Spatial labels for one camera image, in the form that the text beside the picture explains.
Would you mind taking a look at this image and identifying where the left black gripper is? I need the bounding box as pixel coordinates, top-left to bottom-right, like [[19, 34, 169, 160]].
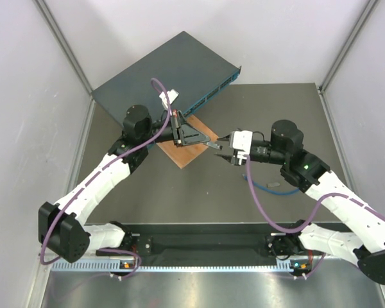
[[141, 110, 210, 147]]

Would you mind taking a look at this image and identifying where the silver transceiver plug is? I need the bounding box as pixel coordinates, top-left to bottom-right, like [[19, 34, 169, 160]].
[[205, 142, 223, 151]]

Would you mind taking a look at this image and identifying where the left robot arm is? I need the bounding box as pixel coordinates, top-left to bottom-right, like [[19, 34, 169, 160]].
[[38, 105, 221, 263]]

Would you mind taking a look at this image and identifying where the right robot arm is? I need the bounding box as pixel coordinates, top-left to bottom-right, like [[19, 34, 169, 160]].
[[220, 119, 385, 285]]

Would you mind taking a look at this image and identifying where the wooden board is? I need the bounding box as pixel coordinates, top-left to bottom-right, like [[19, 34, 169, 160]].
[[158, 115, 218, 169]]

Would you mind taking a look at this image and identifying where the grey table mat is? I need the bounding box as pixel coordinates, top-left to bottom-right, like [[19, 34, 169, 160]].
[[88, 83, 345, 224]]

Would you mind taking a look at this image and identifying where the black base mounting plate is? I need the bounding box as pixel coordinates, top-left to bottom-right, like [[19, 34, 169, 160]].
[[85, 223, 307, 269]]

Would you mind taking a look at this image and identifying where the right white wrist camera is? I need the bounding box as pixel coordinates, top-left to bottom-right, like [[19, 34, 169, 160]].
[[229, 130, 253, 164]]

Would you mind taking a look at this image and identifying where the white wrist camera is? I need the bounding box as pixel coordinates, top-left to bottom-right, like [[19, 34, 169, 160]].
[[229, 130, 253, 164], [159, 89, 179, 110]]

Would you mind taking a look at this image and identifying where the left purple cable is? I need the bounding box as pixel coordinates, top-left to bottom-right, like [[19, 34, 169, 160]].
[[38, 77, 173, 280]]

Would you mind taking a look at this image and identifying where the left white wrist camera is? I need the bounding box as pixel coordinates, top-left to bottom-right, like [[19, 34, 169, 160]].
[[159, 89, 179, 110]]

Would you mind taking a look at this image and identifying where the blue-grey network switch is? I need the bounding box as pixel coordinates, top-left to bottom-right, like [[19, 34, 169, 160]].
[[92, 31, 241, 131]]

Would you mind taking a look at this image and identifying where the blue ethernet cable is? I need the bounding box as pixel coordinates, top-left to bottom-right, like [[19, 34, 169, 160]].
[[241, 173, 301, 196]]

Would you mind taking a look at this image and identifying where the perforated cable duct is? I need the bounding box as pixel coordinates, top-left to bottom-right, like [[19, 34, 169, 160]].
[[51, 258, 296, 273]]

